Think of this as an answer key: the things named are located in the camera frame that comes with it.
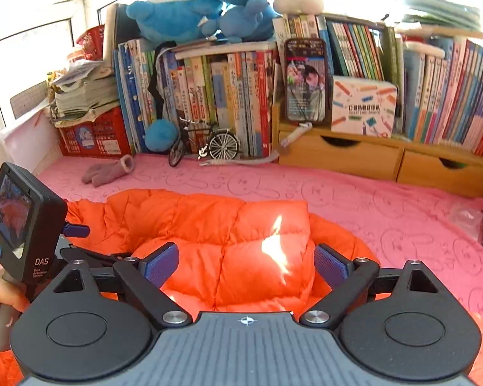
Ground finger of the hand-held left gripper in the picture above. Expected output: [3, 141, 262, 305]
[62, 222, 90, 239]

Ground red plastic crate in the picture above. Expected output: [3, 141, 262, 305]
[56, 106, 131, 157]

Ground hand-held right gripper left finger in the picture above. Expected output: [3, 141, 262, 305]
[53, 242, 193, 326]

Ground grey rope lanyard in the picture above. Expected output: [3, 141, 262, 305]
[198, 123, 311, 167]

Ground blue plush ball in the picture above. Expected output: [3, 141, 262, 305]
[145, 120, 180, 152]

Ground row of tall books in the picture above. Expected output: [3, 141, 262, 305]
[115, 38, 280, 157]

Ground wooden drawer organizer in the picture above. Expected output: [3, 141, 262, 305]
[271, 100, 483, 198]

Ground person's left hand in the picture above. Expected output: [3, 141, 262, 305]
[0, 277, 28, 330]

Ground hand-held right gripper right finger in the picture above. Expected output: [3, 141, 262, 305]
[300, 244, 439, 326]

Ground white printed cardboard box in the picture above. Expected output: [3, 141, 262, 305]
[331, 75, 399, 137]

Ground white window frame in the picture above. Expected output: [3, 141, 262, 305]
[0, 0, 117, 137]

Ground black model bicycle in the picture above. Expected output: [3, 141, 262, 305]
[168, 116, 242, 167]

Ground stack of papers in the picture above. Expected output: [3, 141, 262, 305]
[48, 60, 119, 127]

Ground orange puffer jacket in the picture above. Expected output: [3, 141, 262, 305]
[0, 188, 483, 386]

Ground pink bunny-print blanket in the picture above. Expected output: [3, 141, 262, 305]
[36, 153, 483, 318]

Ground grey grid board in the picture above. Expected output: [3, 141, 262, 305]
[10, 86, 49, 119]

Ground red mesh basket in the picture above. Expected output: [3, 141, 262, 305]
[76, 25, 105, 62]

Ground clear plastic bag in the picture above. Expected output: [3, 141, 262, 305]
[447, 205, 483, 242]

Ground grey knit glove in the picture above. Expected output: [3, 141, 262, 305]
[81, 154, 135, 188]

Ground stack of green folders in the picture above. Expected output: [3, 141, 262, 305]
[394, 0, 483, 39]

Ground row of thin colourful books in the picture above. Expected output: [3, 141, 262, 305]
[282, 14, 483, 157]

